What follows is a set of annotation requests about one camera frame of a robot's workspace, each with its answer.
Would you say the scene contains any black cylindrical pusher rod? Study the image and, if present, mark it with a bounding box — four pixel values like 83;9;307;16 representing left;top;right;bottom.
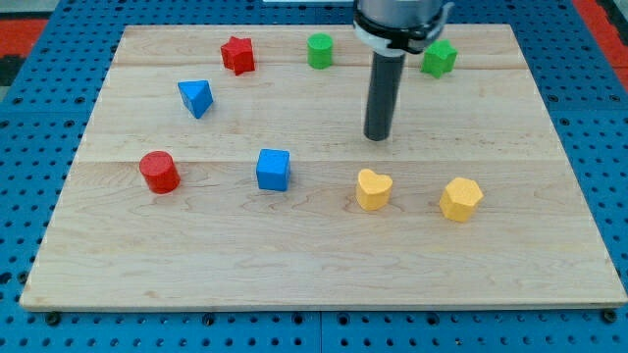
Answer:
363;53;405;141

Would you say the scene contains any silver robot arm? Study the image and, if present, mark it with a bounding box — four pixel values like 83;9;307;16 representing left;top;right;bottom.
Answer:
352;0;454;141

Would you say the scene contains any blue cube block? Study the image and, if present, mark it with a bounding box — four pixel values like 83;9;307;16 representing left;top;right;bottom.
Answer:
255;149;290;191

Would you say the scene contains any green star block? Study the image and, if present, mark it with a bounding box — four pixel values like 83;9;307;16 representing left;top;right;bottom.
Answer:
421;39;457;78

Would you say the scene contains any green cylinder block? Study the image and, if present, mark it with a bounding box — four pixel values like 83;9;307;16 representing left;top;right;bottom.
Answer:
306;32;334;70

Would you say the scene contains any yellow heart block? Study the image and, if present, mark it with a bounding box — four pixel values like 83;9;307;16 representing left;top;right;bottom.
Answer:
355;169;393;211

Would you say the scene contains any yellow hexagon block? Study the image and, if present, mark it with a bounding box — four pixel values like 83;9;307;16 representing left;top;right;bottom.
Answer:
439;177;484;223

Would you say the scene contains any red star block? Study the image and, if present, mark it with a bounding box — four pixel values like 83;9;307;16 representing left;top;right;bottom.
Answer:
221;36;255;76

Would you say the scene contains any wooden board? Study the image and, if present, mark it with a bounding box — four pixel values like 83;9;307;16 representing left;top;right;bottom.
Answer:
20;25;627;312

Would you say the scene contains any blue triangle block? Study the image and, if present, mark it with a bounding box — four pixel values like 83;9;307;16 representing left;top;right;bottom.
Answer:
178;80;214;119

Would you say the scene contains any red cylinder block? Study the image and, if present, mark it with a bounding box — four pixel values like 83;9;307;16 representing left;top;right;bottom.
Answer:
139;151;181;194

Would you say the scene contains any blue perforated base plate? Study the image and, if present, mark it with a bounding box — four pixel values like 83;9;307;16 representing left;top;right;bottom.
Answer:
1;0;627;352

